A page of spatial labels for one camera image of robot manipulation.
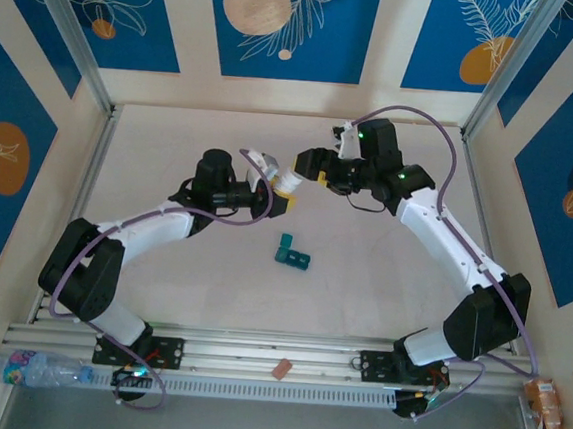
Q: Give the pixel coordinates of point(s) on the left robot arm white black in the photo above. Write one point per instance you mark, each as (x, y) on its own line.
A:
(85, 277)

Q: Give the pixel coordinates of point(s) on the clear plastic water bottle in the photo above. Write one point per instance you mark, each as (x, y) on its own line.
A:
(37, 369)

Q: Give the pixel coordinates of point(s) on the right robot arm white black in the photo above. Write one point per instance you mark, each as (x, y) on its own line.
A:
(483, 322)

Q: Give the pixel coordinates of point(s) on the orange snack package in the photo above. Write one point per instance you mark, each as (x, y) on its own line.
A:
(545, 413)

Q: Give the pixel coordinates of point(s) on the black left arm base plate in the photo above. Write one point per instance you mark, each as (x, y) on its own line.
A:
(169, 352)

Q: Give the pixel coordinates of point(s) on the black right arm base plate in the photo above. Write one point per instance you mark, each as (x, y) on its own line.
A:
(378, 365)

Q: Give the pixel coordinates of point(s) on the small brown block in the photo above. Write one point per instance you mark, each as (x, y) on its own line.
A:
(281, 368)

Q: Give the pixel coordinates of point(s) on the aluminium side rail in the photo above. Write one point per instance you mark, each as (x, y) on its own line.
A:
(471, 165)
(91, 177)

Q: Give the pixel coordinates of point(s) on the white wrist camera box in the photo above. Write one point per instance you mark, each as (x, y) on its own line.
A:
(266, 165)
(348, 139)

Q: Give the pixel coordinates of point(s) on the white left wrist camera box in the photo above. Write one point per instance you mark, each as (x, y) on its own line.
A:
(266, 165)

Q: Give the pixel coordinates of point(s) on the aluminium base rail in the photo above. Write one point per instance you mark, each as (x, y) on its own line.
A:
(255, 344)

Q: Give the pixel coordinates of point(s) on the aluminium frame post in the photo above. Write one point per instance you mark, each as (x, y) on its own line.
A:
(505, 63)
(72, 30)

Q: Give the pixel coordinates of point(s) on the teal pill organizer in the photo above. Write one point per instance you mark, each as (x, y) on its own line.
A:
(293, 257)

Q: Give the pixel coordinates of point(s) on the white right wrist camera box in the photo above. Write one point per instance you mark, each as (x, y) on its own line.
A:
(348, 139)

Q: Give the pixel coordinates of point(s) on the white pill bottle orange label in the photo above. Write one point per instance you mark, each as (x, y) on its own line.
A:
(289, 180)

